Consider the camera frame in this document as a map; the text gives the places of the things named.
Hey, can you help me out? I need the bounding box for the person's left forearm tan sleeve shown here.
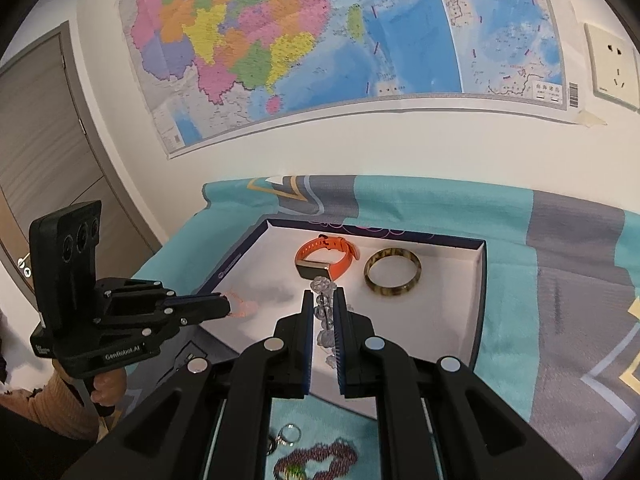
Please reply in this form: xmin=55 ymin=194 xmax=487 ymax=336
xmin=0 ymin=357 xmax=101 ymax=442

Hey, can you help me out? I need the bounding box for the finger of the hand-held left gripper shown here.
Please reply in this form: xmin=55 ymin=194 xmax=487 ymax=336
xmin=94 ymin=301 xmax=232 ymax=357
xmin=95 ymin=278 xmax=224 ymax=312

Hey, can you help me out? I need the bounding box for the person's left hand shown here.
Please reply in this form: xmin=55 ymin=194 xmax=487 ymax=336
xmin=90 ymin=369 xmax=127 ymax=407

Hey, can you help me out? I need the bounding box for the brown yellow bangle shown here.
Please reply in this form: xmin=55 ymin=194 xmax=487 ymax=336
xmin=363 ymin=247 xmax=423 ymax=297

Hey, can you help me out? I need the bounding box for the orange smart watch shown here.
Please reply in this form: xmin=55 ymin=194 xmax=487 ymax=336
xmin=294 ymin=234 xmax=361 ymax=282

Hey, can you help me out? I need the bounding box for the small pink bracelet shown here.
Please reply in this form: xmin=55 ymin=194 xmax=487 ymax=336
xmin=222 ymin=290 xmax=259 ymax=319

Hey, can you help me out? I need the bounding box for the colourful wall map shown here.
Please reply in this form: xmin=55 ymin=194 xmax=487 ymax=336
xmin=119 ymin=0 xmax=582 ymax=161

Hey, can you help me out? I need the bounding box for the clear bead bracelet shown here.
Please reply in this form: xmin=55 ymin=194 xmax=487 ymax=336
xmin=310 ymin=277 xmax=357 ymax=372

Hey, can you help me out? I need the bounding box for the white box with navy rim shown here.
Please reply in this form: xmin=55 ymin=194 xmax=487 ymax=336
xmin=170 ymin=217 xmax=489 ymax=421

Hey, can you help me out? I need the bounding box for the white wall socket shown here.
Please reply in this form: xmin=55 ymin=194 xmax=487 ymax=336
xmin=583 ymin=22 xmax=640 ymax=114

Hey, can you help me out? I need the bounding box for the grey brown door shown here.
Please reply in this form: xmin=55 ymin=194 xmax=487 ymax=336
xmin=0 ymin=21 xmax=162 ymax=313

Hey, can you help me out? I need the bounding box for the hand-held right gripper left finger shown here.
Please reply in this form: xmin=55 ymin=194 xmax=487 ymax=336
xmin=60 ymin=290 xmax=315 ymax=480

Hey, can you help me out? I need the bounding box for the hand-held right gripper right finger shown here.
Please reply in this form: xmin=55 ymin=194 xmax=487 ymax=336
xmin=334 ymin=287 xmax=583 ymax=480

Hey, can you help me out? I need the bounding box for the teal grey printed blanket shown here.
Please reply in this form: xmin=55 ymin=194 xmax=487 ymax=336
xmin=122 ymin=175 xmax=640 ymax=480

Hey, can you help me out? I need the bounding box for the maroon bead bracelet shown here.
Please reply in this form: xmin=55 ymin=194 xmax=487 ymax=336
xmin=273 ymin=437 xmax=360 ymax=480

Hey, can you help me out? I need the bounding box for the strip of masking tape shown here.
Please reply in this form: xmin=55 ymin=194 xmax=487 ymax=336
xmin=574 ymin=109 xmax=609 ymax=129

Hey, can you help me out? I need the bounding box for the person's dark clothing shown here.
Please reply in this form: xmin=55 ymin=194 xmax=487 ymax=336
xmin=0 ymin=397 xmax=103 ymax=480

